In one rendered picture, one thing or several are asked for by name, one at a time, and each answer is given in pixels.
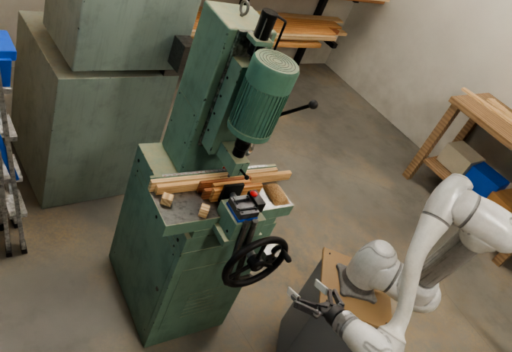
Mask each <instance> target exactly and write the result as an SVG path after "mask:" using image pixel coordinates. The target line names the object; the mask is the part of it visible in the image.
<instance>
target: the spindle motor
mask: <svg viewBox="0 0 512 352"><path fill-rule="evenodd" d="M298 76H299V66H298V64H297V63H296V62H295V61H294V60H293V59H291V58H290V57H288V56H287V55H285V54H283V53H281V52H278V51H276V50H271V49H259V50H257V51H256V52H254V54H253V56H252V58H251V61H250V63H249V66H248V69H247V71H246V73H245V77H244V79H243V82H242V85H241V87H240V89H239V92H238V95H237V97H236V99H235V103H234V105H233V107H232V110H231V113H230V115H229V118H228V120H227V127H228V128H229V130H230V132H231V133H232V134H233V135H234V136H236V137H238V138H239V139H241V140H243V141H245V142H249V143H253V144H262V143H266V142H267V141H268V140H269V139H270V136H271V134H272V132H273V131H274V127H275V126H276V124H277V121H278V120H279V117H280V115H281V113H282V111H283V108H284V106H285V104H286V102H287V100H288V97H289V96H290V93H291V91H292V90H293V86H294V85H295V83H296V80H297V79H298Z"/></svg>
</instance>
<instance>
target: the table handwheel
mask: <svg viewBox="0 0 512 352"><path fill-rule="evenodd" d="M244 244H245V243H244V242H243V243H242V248H241V249H240V250H238V251H237V252H236V253H235V254H234V255H233V256H231V258H230V259H229V260H228V261H227V263H226V265H225V266H224V268H223V270H222V281H223V283H224V284H225V285H226V286H230V287H234V288H238V287H244V286H249V285H251V284H253V283H257V282H258V281H260V280H262V279H264V278H265V277H267V276H268V275H269V274H271V273H272V272H274V271H275V270H276V269H277V268H278V267H279V266H280V265H281V264H282V262H283V260H284V257H283V255H282V253H281V252H280V254H279V256H278V257H277V259H276V260H275V261H274V262H273V263H272V264H268V263H264V260H263V259H262V257H261V255H262V254H263V252H264V249H265V248H266V246H267V245H269V244H278V245H280V246H281V250H282V249H284V250H285V251H286V252H288V244H287V242H286V240H285V239H283V238H281V237H278V236H269V237H265V238H260V239H258V240H256V241H253V242H251V243H249V244H248V245H246V246H245V247H244ZM259 247H261V249H260V251H259V252H258V253H257V254H255V252H254V250H255V249H256V248H259ZM245 255H246V256H247V258H248V260H247V265H246V266H244V267H243V268H241V269H239V270H237V271H236V272H234V273H232V274H229V272H230V270H231V269H232V267H233V266H234V265H235V264H236V263H237V262H238V261H239V260H240V259H241V258H242V257H244V256H245ZM263 267H266V269H264V270H263V271H261V272H260V273H259V274H256V275H254V276H253V277H249V278H247V279H244V280H231V279H232V278H233V277H235V276H237V275H239V274H240V273H242V272H244V271H246V270H248V269H251V271H254V272H256V271H259V270H260V269H262V268H263Z"/></svg>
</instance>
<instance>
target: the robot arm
mask: <svg viewBox="0 0 512 352"><path fill-rule="evenodd" d="M472 188H473V184H472V182H471V181H470V180H469V179H468V178H467V177H466V176H464V175H462V174H456V173H454V174H451V175H450V176H449V177H447V178H446V179H444V180H443V181H442V182H441V183H440V184H438V186H437V187H436V188H435V189H434V191H433V192H432V194H431V195H430V196H429V198H428V200H427V202H426V204H425V206H424V209H423V211H422V213H421V216H420V219H419V221H418V225H417V228H416V230H415V232H414V235H413V238H412V240H411V243H410V245H409V248H408V251H407V254H406V257H405V262H404V264H403V263H402V262H400V261H399V259H398V256H397V254H396V251H395V249H394V248H393V247H392V246H391V245H390V244H389V243H388V242H386V241H383V240H379V239H377V240H373V241H371V242H368V243H366V244H365V245H364V246H363V247H361V248H360V249H359V250H358V252H357V253H356V254H355V255H354V256H353V257H352V258H351V260H350V263H349V264H348V265H347V266H346V265H343V264H341V263H338V264H337V265H336V268H337V270H338V277H339V283H340V288H341V289H340V294H341V296H343V297H346V296H348V297H352V298H355V299H361V300H364V301H367V302H371V303H372V304H375V303H376V302H377V298H376V296H375V293H374V290H379V291H383V292H384V293H385V294H387V295H388V296H389V297H391V298H392V299H394V300H395V301H396V302H398V303H397V306H396V310H395V313H394V315H393V316H392V319H391V320H390V321H389V323H387V324H386V325H380V326H379V327H378V328H377V329H375V328H374V327H373V326H371V325H368V324H367V323H366V322H362V321H361V320H360V319H359V318H358V317H356V316H355V315H354V314H353V313H352V312H350V311H349V310H345V309H344V305H345V304H344V303H343V302H342V300H341V298H340V296H339V294H338V292H337V290H336V289H333V290H332V289H329V288H328V287H326V285H324V284H323V283H321V282H320V281H319V280H317V279H315V283H314V286H315V287H316V288H318V289H319V290H320V291H321V292H322V293H324V294H325V295H327V294H328V295H327V297H328V301H326V302H321V303H319V302H317V303H315V302H310V301H308V300H304V299H300V298H301V296H299V295H298V294H297V293H296V292H295V291H294V290H293V289H292V288H291V287H289V286H288V288H287V292H286V293H287V294H288V295H289V296H290V298H291V299H292V300H293V301H294V304H293V307H294V308H296V309H298V310H300V311H302V312H304V313H307V314H309V315H311V316H312V317H314V318H315V319H318V317H319V316H320V315H321V316H323V317H325V320H326V322H327V323H328V324H329V325H330V326H331V327H332V330H333V331H334V332H335V333H336V334H337V335H338V336H339V337H340V338H341V339H342V340H343V341H344V342H345V343H346V344H347V346H348V347H349V348H350V350H351V351H352V352H404V350H405V345H406V341H405V331H406V328H407V327H408V323H409V321H410V318H411V314H412V311H415V312H420V313H429V312H432V311H433V310H435V309H436V308H437V307H438V305H439V304H440V300H441V291H440V288H439V282H440V281H441V280H443V279H444V278H446V277H447V276H449V275H450V274H451V273H452V272H453V271H455V270H456V269H458V268H459V267H461V266H463V265H464V264H465V263H466V262H468V261H469V260H471V259H472V258H473V257H475V256H476V255H477V254H484V253H488V252H496V251H498V252H500V253H503V254H510V253H512V213H511V212H509V211H508V210H506V209H505V208H503V207H502V206H500V205H498V204H496V203H495V202H493V201H491V200H489V199H487V198H484V197H482V196H480V195H479V194H477V193H476V192H475V191H473V190H472ZM451 224H452V225H455V226H457V227H459V231H458V232H457V233H456V234H455V235H454V236H452V237H451V238H450V239H449V240H448V241H446V242H445V243H444V244H443V245H441V246H440V247H439V248H438V249H437V250H436V251H435V252H434V253H433V254H431V255H430V256H429V257H428V258H427V259H426V257H427V255H428V253H429V251H430V250H431V249H432V247H433V246H434V245H435V244H436V243H437V241H438V240H439V239H440V237H441V236H442V235H443V234H444V233H445V232H446V231H447V229H448V228H449V227H450V226H451ZM332 296H333V297H334V300H335V302H336V304H334V303H333V299H332ZM318 306H319V308H318V309H317V307H318Z"/></svg>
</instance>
